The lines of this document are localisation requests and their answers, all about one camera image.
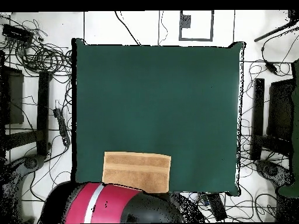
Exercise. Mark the tan terry towel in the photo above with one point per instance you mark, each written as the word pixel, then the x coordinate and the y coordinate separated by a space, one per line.
pixel 137 170

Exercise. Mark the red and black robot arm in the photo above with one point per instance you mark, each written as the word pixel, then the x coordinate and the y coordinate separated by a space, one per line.
pixel 112 205

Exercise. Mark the dark flat panel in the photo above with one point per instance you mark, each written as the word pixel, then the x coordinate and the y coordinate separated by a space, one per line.
pixel 280 109
pixel 14 98

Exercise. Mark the black flat box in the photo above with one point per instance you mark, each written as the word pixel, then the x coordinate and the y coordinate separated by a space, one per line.
pixel 17 33

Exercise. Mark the dark green table cloth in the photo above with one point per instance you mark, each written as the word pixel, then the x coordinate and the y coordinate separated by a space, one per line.
pixel 163 105

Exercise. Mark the black power strip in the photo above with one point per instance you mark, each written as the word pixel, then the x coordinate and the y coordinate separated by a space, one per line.
pixel 62 128
pixel 217 207

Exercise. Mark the black stand bar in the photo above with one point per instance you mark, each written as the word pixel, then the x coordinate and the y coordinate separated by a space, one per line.
pixel 258 105
pixel 43 105

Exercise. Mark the black power adapter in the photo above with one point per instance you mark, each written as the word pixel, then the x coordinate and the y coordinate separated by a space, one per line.
pixel 271 67

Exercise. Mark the black slanted rod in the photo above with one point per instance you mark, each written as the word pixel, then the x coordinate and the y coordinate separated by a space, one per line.
pixel 273 31

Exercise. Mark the grey square frame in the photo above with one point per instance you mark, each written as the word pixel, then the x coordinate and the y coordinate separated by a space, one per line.
pixel 196 39

